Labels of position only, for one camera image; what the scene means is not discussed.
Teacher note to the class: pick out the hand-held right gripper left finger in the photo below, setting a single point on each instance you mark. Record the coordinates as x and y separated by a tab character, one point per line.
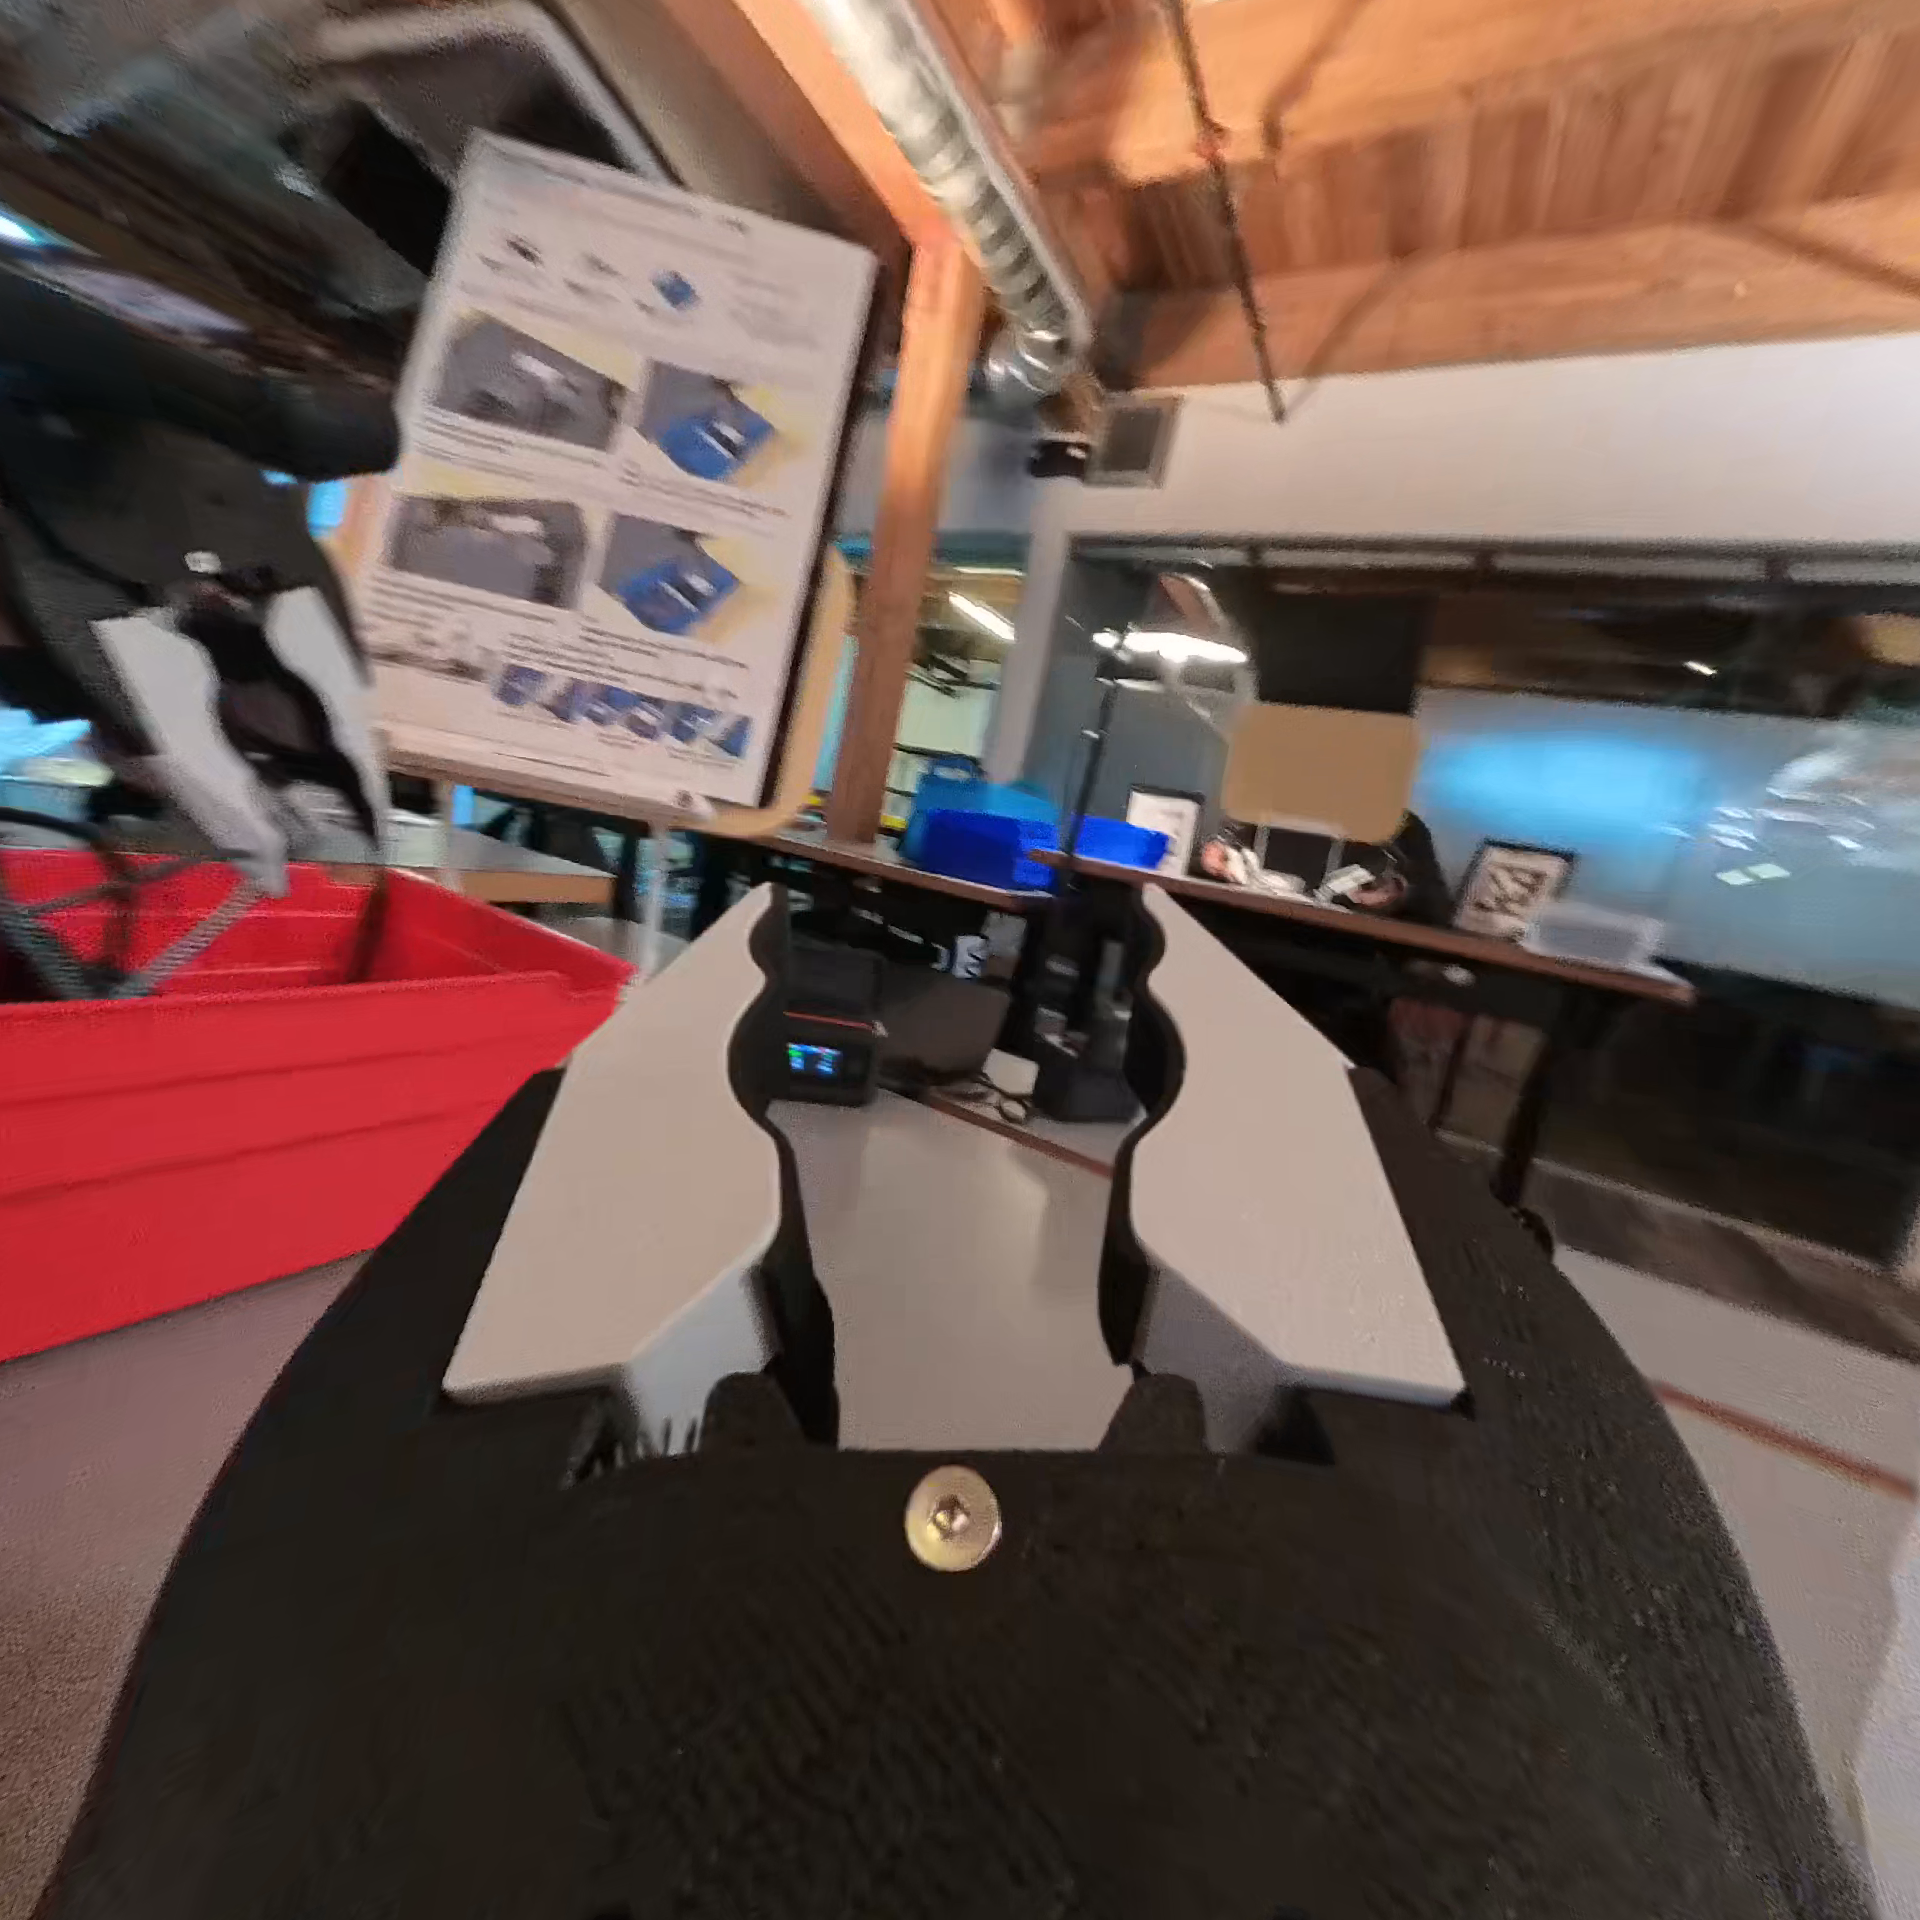
630	1200

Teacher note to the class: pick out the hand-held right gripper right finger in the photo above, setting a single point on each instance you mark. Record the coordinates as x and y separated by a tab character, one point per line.
1291	1231

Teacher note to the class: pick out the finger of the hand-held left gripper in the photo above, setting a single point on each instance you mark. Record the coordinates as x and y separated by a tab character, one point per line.
332	691
189	734

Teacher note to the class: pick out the red plastic bin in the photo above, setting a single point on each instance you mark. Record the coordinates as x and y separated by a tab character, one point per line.
225	1125

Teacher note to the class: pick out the black device with display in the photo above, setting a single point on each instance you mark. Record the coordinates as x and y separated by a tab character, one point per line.
818	1034

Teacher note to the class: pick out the small black box device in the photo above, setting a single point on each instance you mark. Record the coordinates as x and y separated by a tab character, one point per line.
1081	1051

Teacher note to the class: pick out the wooden table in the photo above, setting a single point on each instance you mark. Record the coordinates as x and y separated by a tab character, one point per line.
1501	945
900	879

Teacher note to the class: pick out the wooden framed sign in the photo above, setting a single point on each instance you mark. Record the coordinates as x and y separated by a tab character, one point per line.
630	451

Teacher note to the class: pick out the fiducial marker sign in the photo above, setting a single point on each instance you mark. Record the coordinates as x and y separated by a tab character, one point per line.
1515	893
1162	824

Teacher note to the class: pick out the small blue bin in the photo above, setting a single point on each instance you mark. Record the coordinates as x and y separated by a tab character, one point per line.
1124	840

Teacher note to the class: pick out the clear plastic container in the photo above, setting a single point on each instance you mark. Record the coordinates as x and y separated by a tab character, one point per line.
1598	931

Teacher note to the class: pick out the blue plastic basket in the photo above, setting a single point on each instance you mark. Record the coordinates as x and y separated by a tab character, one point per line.
960	819

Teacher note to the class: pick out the black metal rod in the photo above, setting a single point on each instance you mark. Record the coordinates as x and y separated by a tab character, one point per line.
1231	225

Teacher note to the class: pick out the wooden post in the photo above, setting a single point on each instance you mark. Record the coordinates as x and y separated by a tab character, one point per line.
900	600

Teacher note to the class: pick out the black wall monitor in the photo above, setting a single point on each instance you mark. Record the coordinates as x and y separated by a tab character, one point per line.
1335	644

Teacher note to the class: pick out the wall vent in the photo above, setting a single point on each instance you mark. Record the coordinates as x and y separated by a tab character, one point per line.
1132	440

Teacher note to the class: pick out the silver ventilation duct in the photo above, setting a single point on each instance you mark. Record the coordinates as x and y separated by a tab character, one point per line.
975	195

